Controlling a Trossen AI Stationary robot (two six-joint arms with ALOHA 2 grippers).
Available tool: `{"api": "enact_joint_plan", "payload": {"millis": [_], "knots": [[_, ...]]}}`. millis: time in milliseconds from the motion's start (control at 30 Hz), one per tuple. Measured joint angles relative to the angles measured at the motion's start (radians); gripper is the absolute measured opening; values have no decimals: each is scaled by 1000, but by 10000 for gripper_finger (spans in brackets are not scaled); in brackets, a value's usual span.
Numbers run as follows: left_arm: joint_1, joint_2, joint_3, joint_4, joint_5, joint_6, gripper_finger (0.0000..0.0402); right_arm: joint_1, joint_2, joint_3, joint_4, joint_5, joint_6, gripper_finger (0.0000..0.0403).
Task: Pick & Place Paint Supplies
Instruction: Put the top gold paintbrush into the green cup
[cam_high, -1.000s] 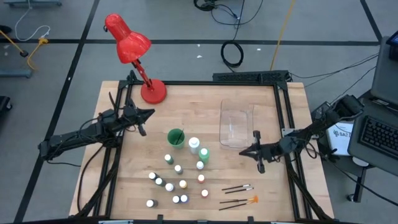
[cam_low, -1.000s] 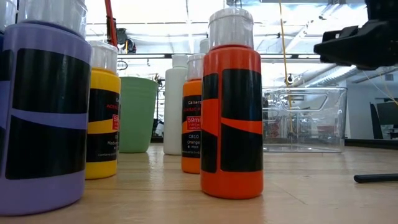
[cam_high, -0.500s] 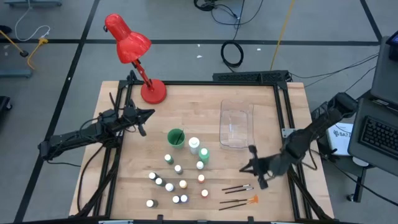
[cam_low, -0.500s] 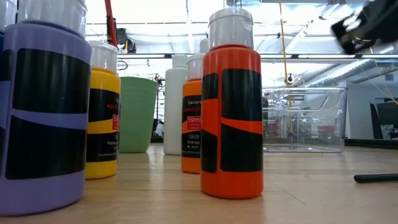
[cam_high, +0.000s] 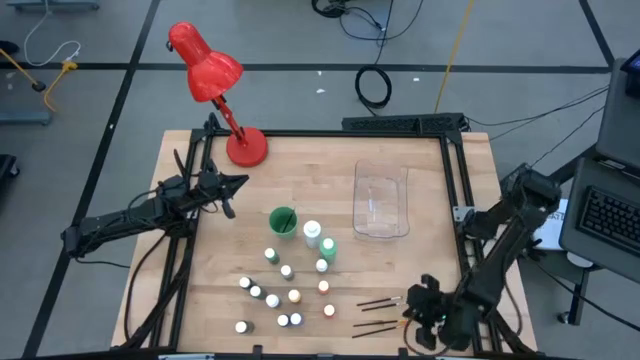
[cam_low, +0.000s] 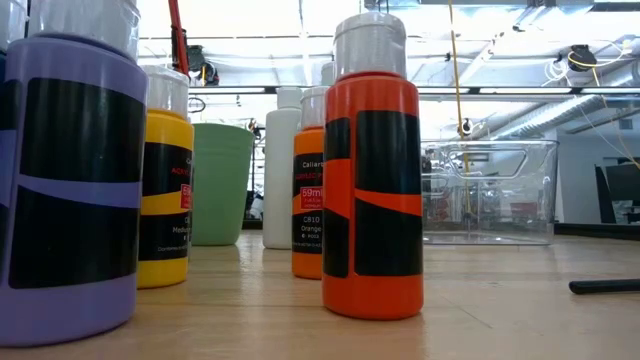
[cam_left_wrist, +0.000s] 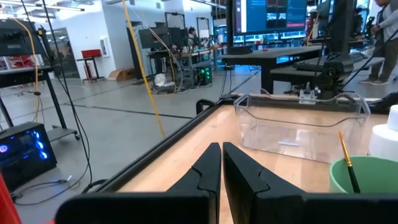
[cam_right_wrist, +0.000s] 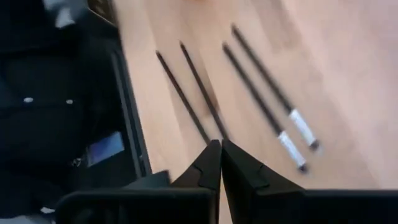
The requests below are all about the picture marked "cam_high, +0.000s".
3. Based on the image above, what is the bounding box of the yellow extension cord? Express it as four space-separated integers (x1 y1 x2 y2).
42 59 80 114

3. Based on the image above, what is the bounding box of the white floor cable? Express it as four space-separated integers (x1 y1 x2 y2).
23 0 82 67

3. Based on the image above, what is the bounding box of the yellow cord with black plug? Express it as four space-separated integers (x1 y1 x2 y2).
0 47 47 94

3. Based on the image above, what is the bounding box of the white round stand base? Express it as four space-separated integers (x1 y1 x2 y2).
566 251 595 270

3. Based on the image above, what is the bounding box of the black workstation stand leg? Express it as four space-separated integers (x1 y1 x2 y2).
557 267 594 327

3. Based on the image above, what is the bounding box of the green plastic cup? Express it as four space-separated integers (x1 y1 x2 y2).
268 205 300 240

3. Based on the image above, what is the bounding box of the dark device with blue screen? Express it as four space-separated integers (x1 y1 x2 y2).
623 48 640 99

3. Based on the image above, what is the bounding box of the long yellow hanging cable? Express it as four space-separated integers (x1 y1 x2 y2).
433 0 476 114

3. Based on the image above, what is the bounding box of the grey laptop lid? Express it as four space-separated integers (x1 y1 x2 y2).
594 57 640 174

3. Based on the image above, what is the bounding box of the grey cart base bar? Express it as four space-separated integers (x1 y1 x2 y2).
5 0 101 12
0 110 54 126

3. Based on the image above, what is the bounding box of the clear plastic bin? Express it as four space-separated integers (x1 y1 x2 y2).
352 158 411 240

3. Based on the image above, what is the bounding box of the red desk lamp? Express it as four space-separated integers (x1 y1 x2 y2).
166 20 270 169

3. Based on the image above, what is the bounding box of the black caster wheel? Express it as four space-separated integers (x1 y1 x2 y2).
0 153 21 181

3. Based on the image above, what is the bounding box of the large green paint bottle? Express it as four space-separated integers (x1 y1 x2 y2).
319 236 340 265

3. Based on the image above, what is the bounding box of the large white paint bottle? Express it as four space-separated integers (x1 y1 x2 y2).
302 219 324 250

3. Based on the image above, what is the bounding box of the thin black power cable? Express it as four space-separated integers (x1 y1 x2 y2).
549 105 606 151
529 259 640 334
464 84 612 129

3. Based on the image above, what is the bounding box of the coiled black cable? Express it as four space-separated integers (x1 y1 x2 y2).
354 65 394 110

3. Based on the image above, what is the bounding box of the black cable bundle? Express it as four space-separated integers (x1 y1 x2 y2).
310 0 351 19

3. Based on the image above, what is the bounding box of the long black floor cable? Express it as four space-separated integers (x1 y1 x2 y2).
338 0 426 67

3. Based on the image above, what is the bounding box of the black perforated power strip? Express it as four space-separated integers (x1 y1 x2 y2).
341 112 469 134

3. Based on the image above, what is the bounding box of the black keyboard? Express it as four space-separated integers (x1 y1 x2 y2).
577 185 640 259

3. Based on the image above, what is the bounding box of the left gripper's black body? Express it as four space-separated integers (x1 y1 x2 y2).
187 158 236 220

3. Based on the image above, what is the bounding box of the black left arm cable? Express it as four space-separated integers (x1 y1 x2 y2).
122 230 171 347

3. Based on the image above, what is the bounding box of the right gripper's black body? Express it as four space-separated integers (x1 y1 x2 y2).
414 273 454 350

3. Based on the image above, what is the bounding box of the grey workstation tray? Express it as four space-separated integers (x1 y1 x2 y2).
558 155 640 285

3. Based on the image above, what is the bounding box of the white printed box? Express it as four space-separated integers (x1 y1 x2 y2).
530 198 571 251

